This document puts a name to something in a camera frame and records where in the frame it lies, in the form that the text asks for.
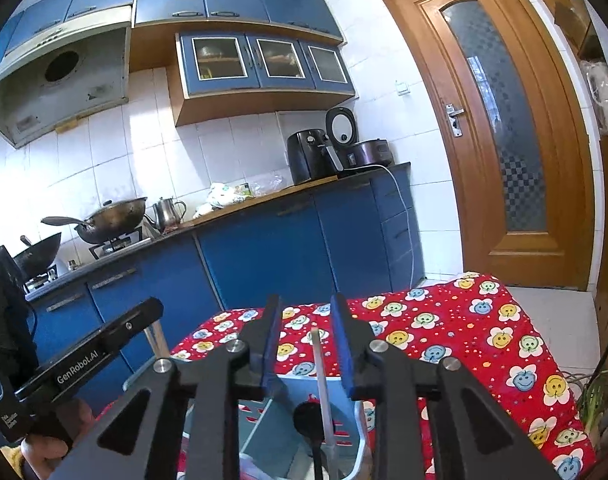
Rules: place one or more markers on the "wooden shelf unit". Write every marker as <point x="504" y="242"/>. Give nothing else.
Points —
<point x="603" y="185"/>

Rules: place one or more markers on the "black spoon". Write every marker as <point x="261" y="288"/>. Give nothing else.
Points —
<point x="306" y="420"/>

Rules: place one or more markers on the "green onion stalks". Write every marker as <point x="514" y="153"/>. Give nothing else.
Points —
<point x="598" y="400"/>

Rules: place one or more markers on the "wooden door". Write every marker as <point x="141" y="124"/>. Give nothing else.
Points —
<point x="423" y="135"/>

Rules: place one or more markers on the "white crumpled bag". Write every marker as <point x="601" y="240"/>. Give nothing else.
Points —
<point x="219" y="200"/>

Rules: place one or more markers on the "red flower-print tablecloth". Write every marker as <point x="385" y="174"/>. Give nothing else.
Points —
<point x="458" y="340"/>

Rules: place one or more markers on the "small dark wok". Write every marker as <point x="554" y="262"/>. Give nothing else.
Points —
<point x="39" y="255"/>

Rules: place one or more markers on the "rice cooker with open lid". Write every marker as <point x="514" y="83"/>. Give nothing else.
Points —
<point x="368" y="152"/>

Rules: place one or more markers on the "large wok with ladle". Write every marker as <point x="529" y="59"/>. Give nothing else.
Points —
<point x="116" y="217"/>

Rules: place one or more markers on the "black air fryer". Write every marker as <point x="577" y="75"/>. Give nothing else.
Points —
<point x="309" y="157"/>

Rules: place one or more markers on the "light blue utensil box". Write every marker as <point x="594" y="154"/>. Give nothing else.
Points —
<point x="279" y="435"/>

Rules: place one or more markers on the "wall switch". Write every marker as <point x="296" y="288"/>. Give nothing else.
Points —
<point x="401" y="88"/>

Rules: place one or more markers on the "blue base cabinets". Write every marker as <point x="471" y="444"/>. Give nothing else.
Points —
<point x="274" y="255"/>

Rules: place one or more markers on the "metal kettle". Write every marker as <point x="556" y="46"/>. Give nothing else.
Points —
<point x="166" y="212"/>

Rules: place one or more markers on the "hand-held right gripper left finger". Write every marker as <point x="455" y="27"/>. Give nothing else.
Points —
<point x="271" y="350"/>

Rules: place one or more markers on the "white hanging plastic bag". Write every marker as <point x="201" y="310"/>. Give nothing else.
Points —
<point x="606" y="95"/>

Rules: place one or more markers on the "gas stove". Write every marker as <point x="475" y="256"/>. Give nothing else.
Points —
<point x="114" y="245"/>

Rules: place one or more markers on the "range hood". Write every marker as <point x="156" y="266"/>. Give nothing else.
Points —
<point x="59" y="85"/>

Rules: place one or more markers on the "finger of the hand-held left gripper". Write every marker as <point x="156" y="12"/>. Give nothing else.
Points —
<point x="139" y="317"/>

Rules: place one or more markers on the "person's left hand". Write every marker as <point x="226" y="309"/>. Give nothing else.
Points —
<point x="54" y="440"/>

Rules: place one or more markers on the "glass-door wall cabinet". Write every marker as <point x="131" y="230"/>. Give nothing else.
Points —
<point x="264" y="70"/>

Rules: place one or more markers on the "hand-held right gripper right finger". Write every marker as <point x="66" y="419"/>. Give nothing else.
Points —
<point x="345" y="355"/>

